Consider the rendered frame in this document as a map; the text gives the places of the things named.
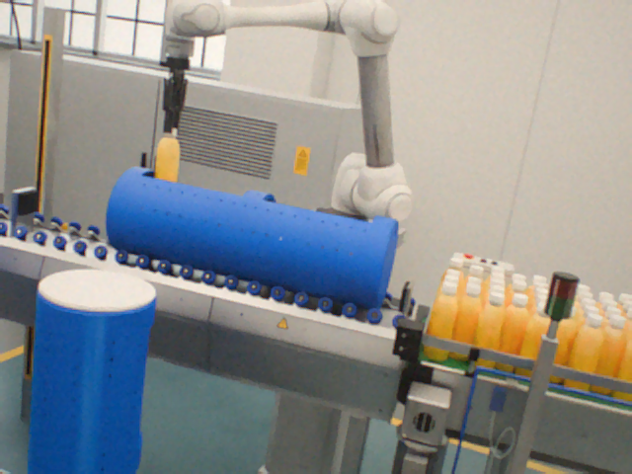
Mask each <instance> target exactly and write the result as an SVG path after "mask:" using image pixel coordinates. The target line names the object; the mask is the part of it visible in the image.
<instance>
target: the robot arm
mask: <svg viewBox="0 0 632 474"><path fill-rule="evenodd" d="M244 27H293V28H301V29H307V30H312V31H317V32H326V33H336V34H339V35H343V36H347V38H348V41H349V43H350V44H351V48H352V51H353V53H354V55H355V56H356V58H357V71H358V83H359V95H360V108H361V120H362V133H363V146H364V154H359V153H352V154H350V155H347V157H346V159H345V160H344V161H343V163H342V164H341V166H340V168H339V171H338V174H337V178H336V182H335V185H334V190H333V196H332V197H331V203H330V207H321V206H318V207H317V210H316V211H317V212H322V213H327V214H333V215H338V216H341V217H346V218H352V219H357V220H362V221H368V222H370V221H369V218H370V219H372V220H373V219H374V217H375V216H376V215H377V216H383V217H388V218H393V219H396V220H397V221H399V222H400V221H403V220H405V219H406V218H407V217H408V216H409V215H410V214H411V212H412V209H413V197H412V193H411V190H410V189H409V187H408V184H407V181H406V178H405V173H404V170H403V167H402V166H401V165H400V164H398V163H397V162H396V161H395V159H394V143H393V126H392V111H391V95H390V79H389V62H388V53H389V52H390V50H391V48H392V42H393V39H394V36H395V34H396V33H397V30H398V27H399V17H398V14H397V11H396V10H395V8H394V7H393V6H392V5H391V4H390V3H388V1H387V0H318V1H313V2H309V4H303V5H297V6H288V7H265V8H235V7H229V6H226V5H225V4H224V3H222V1H221V0H168V5H167V13H165V28H166V37H165V51H164V52H165V53H168V55H166V64H165V67H166V68H169V73H168V76H167V77H166V76H164V92H163V106H162V109H163V111H165V117H164V126H163V132H166V133H172V130H173V128H176V129H177V130H178V131H177V133H179V130H180V119H181V112H183V111H184V107H185V99H186V92H187V85H188V82H189V79H188V78H185V71H189V70H190V65H191V63H192V60H191V59H190V58H189V57H194V55H195V46H196V38H211V37H216V36H222V35H223V33H224V32H226V31H227V30H229V29H233V28H244ZM179 37H180V38H179ZM185 38H186V39H185ZM192 39H194V40H192Z"/></svg>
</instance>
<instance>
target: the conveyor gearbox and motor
mask: <svg viewBox="0 0 632 474"><path fill-rule="evenodd" d="M451 395H452V393H451V391H449V390H445V389H441V388H437V387H433V386H429V385H426V384H422V382H417V381H413V382H412V384H411V387H410V390H409V393H408V396H407V402H406V407H405V411H404V416H403V422H402V424H400V425H398V426H397V427H396V430H395V435H396V436H397V438H398V442H397V447H396V452H395V457H394V463H393V468H392V472H391V474H435V470H436V466H437V460H438V458H439V456H440V451H441V450H443V449H445V448H446V445H447V437H446V435H445V434H444V432H445V427H446V422H447V417H448V413H449V408H450V401H451Z"/></svg>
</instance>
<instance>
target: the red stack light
mask: <svg viewBox="0 0 632 474"><path fill-rule="evenodd" d="M578 287H579V283H568V282H563V281H560V280H557V279H555V278H554V277H553V276H552V277H551V281H550V285H549V289H548V292H549V293H550V294H552V295H555V296H557V298H561V299H568V300H574V299H576V294H577V290H578Z"/></svg>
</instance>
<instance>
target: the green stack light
mask: <svg viewBox="0 0 632 474"><path fill-rule="evenodd" d="M574 303H575V299H574V300H568V299H561V298H557V296H555V295H552V294H550V293H549V292H548V293H547V298H546V302H545V306H543V310H542V311H543V312H545V313H546V314H547V316H550V317H552V318H556V319H560V320H569V319H571V315H572V310H573V307H574Z"/></svg>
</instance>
